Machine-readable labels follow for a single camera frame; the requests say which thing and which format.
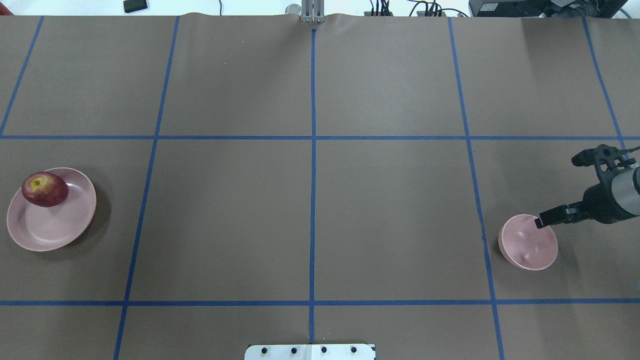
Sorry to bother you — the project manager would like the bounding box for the aluminium frame post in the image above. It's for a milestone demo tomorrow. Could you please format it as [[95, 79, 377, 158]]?
[[300, 0, 326, 24]]

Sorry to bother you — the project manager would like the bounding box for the pink bowl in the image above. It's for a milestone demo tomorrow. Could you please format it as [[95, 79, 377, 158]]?
[[497, 214, 559, 271]]

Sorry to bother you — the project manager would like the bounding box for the white pedestal column with base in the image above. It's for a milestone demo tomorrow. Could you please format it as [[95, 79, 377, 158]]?
[[244, 343, 377, 360]]

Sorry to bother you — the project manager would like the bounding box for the pink plate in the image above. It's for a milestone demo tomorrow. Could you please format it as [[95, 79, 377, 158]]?
[[6, 167, 98, 252]]

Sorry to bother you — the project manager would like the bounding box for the red apple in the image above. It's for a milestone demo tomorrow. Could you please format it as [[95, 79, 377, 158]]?
[[21, 171, 69, 208]]

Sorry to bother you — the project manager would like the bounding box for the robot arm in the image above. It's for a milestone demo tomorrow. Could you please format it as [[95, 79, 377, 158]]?
[[534, 168, 640, 229]]

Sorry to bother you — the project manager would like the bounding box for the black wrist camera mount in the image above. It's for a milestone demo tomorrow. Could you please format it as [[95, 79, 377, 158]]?
[[571, 144, 640, 185]]

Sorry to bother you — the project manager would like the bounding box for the small black square device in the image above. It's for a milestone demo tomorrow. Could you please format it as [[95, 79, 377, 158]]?
[[122, 0, 148, 14]]

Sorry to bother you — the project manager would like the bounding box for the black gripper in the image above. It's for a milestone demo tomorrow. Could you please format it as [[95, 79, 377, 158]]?
[[534, 184, 639, 229]]

